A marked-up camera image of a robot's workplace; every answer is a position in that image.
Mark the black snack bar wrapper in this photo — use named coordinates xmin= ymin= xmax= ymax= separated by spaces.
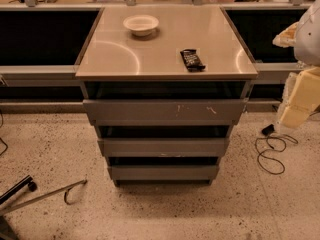
xmin=180 ymin=49 xmax=206 ymax=72

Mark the black caster leg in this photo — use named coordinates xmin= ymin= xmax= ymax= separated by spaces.
xmin=0 ymin=175 xmax=37 ymax=205

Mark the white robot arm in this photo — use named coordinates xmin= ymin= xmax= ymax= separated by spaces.
xmin=272 ymin=0 xmax=320 ymax=132

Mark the black cable at left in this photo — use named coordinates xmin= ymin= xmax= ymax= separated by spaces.
xmin=0 ymin=110 xmax=9 ymax=157

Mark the grey top drawer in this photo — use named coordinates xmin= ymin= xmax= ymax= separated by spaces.
xmin=83 ymin=99 xmax=245 ymax=126

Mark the grey drawer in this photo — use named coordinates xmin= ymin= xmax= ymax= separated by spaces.
xmin=98 ymin=138 xmax=229 ymax=157
xmin=108 ymin=165 xmax=219 ymax=181
xmin=83 ymin=99 xmax=245 ymax=126

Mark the black cable with adapter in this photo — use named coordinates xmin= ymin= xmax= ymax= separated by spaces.
xmin=254 ymin=123 xmax=300 ymax=176

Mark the white bowl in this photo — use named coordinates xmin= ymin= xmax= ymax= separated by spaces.
xmin=123 ymin=15 xmax=159 ymax=37

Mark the grey bottom drawer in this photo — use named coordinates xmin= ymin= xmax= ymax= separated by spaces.
xmin=108 ymin=165 xmax=219 ymax=181

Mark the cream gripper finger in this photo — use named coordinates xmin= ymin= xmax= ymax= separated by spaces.
xmin=272 ymin=22 xmax=298 ymax=48
xmin=276 ymin=67 xmax=320 ymax=129

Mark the grey drawer cabinet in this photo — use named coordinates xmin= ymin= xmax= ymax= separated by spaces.
xmin=74 ymin=4 xmax=259 ymax=188

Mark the metal stand leg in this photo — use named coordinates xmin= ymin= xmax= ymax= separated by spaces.
xmin=0 ymin=179 xmax=87 ymax=216

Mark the grey middle drawer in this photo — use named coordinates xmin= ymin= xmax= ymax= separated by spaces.
xmin=98 ymin=138 xmax=229 ymax=157

